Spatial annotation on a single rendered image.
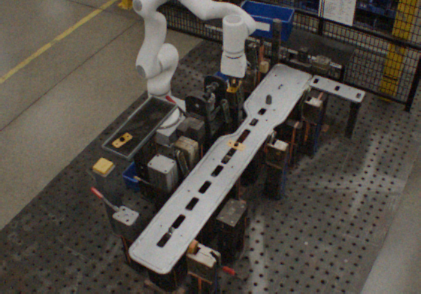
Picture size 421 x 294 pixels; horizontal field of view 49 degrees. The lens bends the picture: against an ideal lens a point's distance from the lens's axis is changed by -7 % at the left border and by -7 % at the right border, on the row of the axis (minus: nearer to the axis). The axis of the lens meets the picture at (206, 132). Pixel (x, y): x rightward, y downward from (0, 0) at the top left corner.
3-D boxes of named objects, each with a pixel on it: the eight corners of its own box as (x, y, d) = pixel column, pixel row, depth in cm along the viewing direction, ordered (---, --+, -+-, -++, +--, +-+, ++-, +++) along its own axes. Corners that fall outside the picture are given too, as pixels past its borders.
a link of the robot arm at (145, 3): (171, 71, 245) (148, 87, 237) (155, 60, 250) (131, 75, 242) (172, -14, 208) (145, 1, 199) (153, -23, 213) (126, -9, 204)
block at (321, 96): (317, 143, 261) (324, 104, 242) (298, 136, 265) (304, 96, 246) (323, 132, 267) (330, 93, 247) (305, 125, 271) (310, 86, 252)
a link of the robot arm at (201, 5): (203, -10, 205) (255, 34, 200) (177, 4, 197) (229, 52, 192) (208, -24, 198) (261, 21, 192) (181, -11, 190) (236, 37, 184)
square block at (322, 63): (319, 116, 276) (326, 65, 251) (306, 111, 280) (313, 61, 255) (323, 108, 281) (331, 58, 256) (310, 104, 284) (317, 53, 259)
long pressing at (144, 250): (171, 280, 172) (171, 278, 171) (122, 254, 181) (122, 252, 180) (314, 76, 257) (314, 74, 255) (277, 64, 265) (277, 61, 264)
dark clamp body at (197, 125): (203, 190, 240) (200, 134, 214) (180, 180, 245) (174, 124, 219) (213, 176, 247) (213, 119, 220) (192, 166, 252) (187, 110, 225)
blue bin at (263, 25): (287, 41, 274) (289, 22, 264) (236, 31, 282) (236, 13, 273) (293, 27, 285) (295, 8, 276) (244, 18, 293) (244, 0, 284)
